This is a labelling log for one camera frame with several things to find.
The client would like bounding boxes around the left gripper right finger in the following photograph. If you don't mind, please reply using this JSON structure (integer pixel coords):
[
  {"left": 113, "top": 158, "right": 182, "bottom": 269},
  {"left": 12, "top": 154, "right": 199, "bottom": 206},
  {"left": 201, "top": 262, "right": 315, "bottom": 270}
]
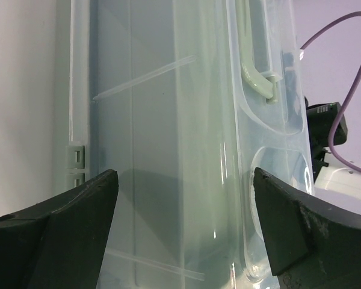
[{"left": 253, "top": 167, "right": 361, "bottom": 288}]

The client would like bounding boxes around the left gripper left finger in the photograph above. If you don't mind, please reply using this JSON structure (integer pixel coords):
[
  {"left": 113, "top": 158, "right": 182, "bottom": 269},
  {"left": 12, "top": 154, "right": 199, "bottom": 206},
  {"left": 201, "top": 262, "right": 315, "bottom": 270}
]
[{"left": 0, "top": 170, "right": 119, "bottom": 288}]

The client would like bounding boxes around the green clear-lid tool box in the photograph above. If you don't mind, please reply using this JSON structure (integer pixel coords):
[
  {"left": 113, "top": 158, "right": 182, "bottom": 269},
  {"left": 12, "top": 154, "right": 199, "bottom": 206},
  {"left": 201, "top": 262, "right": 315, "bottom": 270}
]
[{"left": 66, "top": 1, "right": 313, "bottom": 288}]

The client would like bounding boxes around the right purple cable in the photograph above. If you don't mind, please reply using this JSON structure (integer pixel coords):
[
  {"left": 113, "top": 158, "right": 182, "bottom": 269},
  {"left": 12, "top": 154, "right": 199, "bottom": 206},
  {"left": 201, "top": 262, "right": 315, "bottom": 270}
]
[{"left": 299, "top": 2, "right": 361, "bottom": 178}]

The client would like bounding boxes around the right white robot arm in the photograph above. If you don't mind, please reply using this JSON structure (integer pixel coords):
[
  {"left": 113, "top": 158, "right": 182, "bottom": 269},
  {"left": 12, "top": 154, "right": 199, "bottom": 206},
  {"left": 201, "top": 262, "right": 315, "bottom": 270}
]
[{"left": 305, "top": 101, "right": 361, "bottom": 201}]

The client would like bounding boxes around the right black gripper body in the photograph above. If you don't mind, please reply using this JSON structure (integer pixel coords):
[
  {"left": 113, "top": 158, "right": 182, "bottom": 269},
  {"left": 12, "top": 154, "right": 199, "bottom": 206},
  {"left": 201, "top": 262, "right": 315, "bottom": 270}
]
[{"left": 304, "top": 97, "right": 341, "bottom": 181}]

